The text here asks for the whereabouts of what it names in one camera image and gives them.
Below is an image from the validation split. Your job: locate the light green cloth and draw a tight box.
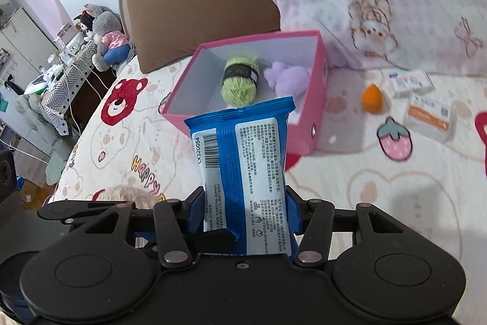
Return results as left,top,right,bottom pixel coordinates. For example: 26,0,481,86
46,148,77,185

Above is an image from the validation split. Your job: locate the printed bear bed sheet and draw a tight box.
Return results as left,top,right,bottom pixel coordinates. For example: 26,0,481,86
46,55,487,325

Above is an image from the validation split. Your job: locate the white and orange box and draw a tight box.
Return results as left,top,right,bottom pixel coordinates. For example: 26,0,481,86
402,94,457,142

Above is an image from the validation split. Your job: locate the table with patterned cloth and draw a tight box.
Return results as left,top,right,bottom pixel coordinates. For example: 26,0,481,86
23,41,100,137

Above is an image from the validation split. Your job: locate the white wet wipes packet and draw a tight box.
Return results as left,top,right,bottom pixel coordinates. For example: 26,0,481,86
387,70,434,99

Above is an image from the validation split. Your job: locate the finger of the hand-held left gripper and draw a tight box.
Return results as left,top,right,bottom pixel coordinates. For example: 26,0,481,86
36,200,134,224

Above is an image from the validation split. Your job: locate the pink cardboard box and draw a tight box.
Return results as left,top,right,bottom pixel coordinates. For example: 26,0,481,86
159,30,331,154

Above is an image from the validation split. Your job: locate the white cabinet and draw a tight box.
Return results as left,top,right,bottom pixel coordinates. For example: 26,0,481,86
0,7,58,90

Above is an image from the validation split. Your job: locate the purple plush toy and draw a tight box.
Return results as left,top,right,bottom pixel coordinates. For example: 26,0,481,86
263,62,310,99

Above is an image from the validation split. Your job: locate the black and white plush toy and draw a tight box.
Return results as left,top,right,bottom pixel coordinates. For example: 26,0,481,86
74,11,96,42

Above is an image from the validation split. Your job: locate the grey plush toy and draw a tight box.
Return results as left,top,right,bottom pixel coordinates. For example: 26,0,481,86
91,11,132,72

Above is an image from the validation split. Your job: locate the light green yarn ball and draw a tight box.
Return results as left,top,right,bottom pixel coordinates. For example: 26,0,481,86
221,56,261,108

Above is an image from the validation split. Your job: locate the brown pillow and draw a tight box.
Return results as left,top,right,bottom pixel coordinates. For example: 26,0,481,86
124,0,282,74

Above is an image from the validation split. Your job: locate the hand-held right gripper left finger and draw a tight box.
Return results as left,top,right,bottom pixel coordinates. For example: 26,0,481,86
68,188,208,268

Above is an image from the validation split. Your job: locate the orange makeup sponge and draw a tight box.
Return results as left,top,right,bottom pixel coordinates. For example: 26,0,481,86
361,83,385,114

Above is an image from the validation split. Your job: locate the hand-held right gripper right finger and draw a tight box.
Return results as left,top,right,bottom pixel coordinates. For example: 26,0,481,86
285,186,404,268

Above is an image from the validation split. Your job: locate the blue wet wipes packet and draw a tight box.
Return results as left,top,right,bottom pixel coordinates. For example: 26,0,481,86
184,97,296,257

